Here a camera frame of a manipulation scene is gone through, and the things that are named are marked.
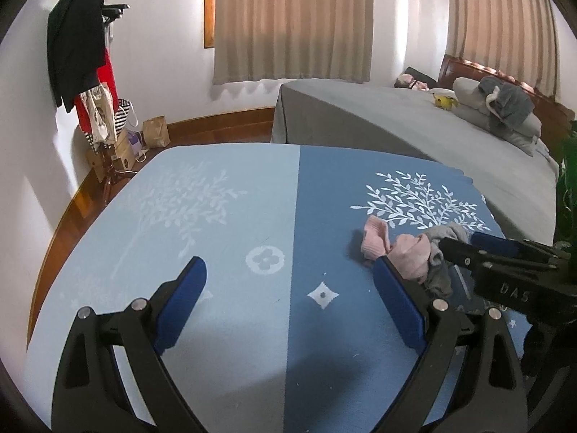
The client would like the light grey folded blanket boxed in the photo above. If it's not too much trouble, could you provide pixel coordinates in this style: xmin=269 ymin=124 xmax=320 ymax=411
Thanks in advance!
xmin=518 ymin=134 xmax=554 ymax=159

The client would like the red hanging garment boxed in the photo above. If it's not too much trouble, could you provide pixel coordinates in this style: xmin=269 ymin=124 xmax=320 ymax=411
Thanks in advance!
xmin=74 ymin=47 xmax=120 ymax=135

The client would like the dark grey garment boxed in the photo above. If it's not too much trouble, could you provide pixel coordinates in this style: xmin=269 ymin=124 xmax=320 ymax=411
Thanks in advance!
xmin=478 ymin=76 xmax=536 ymax=130

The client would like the pink sock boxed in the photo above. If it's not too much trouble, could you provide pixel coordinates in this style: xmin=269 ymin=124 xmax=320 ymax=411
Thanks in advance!
xmin=361 ymin=215 xmax=432 ymax=283

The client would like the wooden tripod stand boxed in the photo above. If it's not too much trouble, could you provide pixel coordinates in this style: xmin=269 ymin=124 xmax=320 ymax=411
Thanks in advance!
xmin=96 ymin=144 xmax=138 ymax=205

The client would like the blue tree print tablecloth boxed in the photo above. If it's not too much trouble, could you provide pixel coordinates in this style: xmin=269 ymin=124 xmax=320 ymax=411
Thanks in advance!
xmin=22 ymin=143 xmax=533 ymax=433

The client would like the narrow beige curtain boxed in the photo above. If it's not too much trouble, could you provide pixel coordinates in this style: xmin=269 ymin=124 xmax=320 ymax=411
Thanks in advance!
xmin=445 ymin=0 xmax=565 ymax=105

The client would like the black pillow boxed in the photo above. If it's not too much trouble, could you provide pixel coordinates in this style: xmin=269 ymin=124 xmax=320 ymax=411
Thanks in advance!
xmin=403 ymin=67 xmax=439 ymax=87

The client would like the wooden headboard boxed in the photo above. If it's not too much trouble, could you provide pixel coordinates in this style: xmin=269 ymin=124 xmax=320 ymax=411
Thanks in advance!
xmin=439 ymin=53 xmax=577 ymax=146

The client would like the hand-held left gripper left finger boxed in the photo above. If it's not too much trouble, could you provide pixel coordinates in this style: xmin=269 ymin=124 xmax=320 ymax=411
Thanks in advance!
xmin=52 ymin=256 xmax=212 ymax=433

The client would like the wide beige curtain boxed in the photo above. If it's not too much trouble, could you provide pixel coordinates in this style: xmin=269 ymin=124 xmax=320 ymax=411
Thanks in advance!
xmin=212 ymin=0 xmax=376 ymax=86

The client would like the yellow plush toy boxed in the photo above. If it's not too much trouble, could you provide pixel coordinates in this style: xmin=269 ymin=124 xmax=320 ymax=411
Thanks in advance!
xmin=431 ymin=91 xmax=459 ymax=111

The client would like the brown paper bag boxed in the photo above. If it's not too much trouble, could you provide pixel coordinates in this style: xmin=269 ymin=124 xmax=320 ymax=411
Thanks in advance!
xmin=143 ymin=116 xmax=171 ymax=149

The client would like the pink plush toy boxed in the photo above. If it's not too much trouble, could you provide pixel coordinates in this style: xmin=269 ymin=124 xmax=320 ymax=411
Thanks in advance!
xmin=395 ymin=76 xmax=429 ymax=92

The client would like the grey pillow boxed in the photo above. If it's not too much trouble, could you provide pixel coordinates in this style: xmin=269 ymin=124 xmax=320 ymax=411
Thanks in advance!
xmin=452 ymin=76 xmax=542 ymax=141

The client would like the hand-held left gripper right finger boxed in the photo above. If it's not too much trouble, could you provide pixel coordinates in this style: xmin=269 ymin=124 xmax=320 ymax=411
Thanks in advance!
xmin=372 ymin=255 xmax=528 ymax=433

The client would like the cardboard box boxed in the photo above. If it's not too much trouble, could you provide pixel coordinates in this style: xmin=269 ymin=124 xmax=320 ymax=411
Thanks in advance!
xmin=85 ymin=128 xmax=138 ymax=178

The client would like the black hanging coat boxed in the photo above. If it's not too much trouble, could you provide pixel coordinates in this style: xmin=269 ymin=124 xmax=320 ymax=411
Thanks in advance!
xmin=47 ymin=0 xmax=107 ymax=114

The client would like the grey bed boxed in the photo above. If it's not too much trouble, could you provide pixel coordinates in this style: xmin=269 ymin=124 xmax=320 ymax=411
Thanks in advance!
xmin=270 ymin=79 xmax=562 ymax=250

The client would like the grey sock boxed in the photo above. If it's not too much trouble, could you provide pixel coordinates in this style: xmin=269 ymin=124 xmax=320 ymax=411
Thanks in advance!
xmin=421 ymin=223 xmax=472 ymax=299

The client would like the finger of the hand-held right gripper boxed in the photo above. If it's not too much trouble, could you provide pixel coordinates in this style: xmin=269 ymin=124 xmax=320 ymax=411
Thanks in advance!
xmin=470 ymin=232 xmax=569 ymax=259
xmin=438 ymin=236 xmax=560 ymax=277

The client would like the black white striped bag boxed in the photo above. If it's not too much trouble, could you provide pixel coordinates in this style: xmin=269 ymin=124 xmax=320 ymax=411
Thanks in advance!
xmin=113 ymin=98 xmax=135 ymax=135

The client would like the beige tote bag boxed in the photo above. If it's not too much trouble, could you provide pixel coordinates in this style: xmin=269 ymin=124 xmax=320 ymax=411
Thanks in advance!
xmin=85 ymin=82 xmax=116 ymax=143

